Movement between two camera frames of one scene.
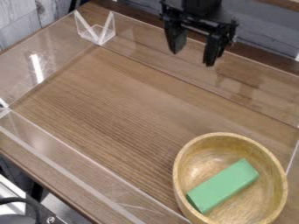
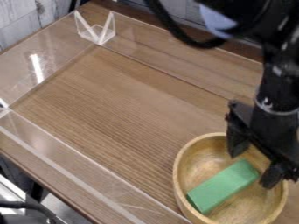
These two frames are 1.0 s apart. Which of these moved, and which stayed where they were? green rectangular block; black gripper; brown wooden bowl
Moved: black gripper
Stayed: brown wooden bowl; green rectangular block
